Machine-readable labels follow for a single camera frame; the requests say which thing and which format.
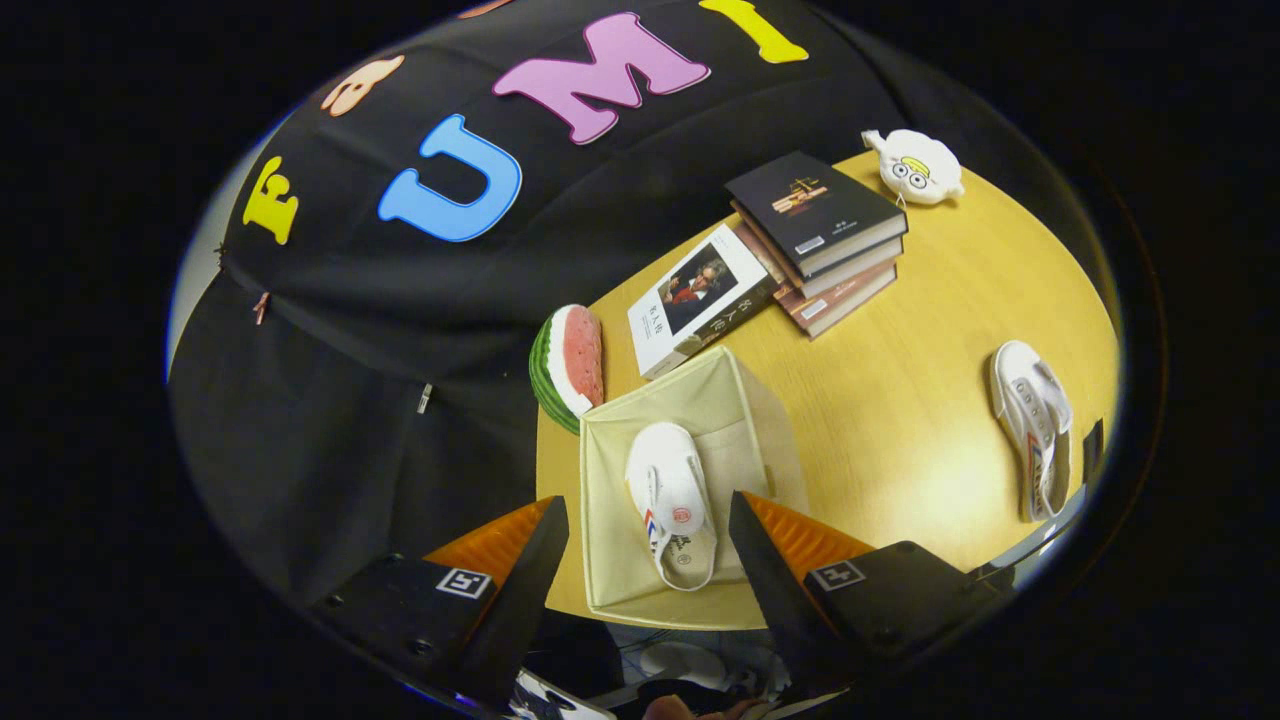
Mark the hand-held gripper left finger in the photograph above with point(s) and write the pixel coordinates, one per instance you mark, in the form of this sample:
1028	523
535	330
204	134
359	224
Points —
515	620

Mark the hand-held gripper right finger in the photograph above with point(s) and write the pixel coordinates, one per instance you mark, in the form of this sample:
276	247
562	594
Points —
780	610

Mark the beige fabric storage box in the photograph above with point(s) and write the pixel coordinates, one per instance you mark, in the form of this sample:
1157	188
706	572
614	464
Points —
620	520

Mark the white canvas shoe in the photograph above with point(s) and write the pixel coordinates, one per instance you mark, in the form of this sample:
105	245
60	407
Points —
1030	420
670	490

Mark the white round object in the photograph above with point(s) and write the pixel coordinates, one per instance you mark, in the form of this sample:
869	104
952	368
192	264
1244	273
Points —
685	665

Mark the silver clip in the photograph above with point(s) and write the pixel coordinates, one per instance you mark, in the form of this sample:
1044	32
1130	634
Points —
425	397

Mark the watermelon slice toy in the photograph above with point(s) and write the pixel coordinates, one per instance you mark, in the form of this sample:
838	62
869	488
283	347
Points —
570	365

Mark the reddish brown book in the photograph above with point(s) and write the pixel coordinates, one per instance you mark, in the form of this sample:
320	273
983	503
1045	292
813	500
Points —
845	303

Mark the white portrait cover book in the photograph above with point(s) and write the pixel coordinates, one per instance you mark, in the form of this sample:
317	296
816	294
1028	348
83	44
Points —
700	295

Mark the dark brown book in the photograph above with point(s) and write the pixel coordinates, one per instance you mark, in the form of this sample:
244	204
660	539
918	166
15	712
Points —
855	275

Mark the copper clip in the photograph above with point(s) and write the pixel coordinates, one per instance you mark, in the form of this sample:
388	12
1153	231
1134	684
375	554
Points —
261	307

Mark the black hardcover book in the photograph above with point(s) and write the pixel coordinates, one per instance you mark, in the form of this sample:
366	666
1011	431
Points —
810	205

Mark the white plush toy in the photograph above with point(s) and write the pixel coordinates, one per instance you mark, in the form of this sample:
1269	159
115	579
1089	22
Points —
915	168

